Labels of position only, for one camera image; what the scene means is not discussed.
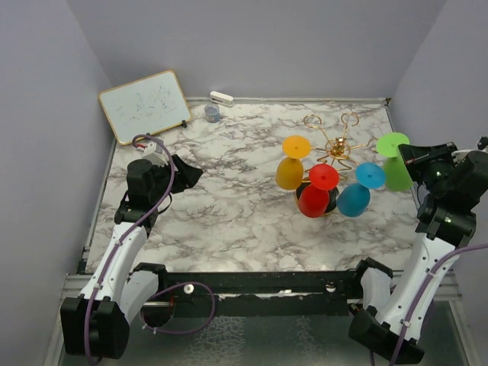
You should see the blue plastic wine glass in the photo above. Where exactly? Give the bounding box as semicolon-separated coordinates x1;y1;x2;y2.
336;162;386;217

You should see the orange plastic wine glass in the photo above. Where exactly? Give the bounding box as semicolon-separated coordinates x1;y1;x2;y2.
275;135;311;190

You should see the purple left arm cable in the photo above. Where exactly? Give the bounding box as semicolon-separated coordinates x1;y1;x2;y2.
83;133;176;366

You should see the white whiteboard eraser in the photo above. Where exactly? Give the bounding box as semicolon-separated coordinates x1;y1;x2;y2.
209;91;234;108

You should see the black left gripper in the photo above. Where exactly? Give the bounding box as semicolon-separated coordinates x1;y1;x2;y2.
150;154;204;203

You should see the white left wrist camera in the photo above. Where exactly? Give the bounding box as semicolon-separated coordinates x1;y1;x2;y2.
142;141;169;167

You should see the green plastic wine glass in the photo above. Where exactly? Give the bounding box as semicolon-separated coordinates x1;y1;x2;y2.
376;132;413;191

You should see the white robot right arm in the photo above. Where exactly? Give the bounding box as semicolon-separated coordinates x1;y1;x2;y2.
348;138;487;365

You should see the small framed whiteboard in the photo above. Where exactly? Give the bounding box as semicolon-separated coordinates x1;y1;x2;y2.
98;70;192;146

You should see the red plastic wine glass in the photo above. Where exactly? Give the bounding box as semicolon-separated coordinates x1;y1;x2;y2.
297;163;339;218

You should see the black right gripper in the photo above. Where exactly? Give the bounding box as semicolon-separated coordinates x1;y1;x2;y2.
400;142;463;194

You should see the black metal base rail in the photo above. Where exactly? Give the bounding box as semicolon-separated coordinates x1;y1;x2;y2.
131;262;393;329

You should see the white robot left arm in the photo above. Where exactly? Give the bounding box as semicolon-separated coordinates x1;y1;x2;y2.
60;155;204;360

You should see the gold wire glass rack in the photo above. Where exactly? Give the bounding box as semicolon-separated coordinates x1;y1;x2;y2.
303;112;377;182

